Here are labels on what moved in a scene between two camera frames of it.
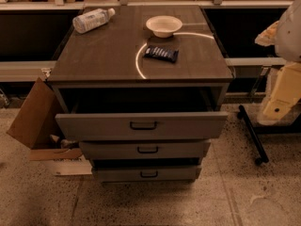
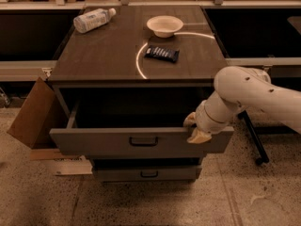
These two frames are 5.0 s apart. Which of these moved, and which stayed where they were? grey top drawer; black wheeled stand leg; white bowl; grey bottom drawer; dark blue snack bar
Moved: grey top drawer
Stayed: white bowl; grey bottom drawer; black wheeled stand leg; dark blue snack bar
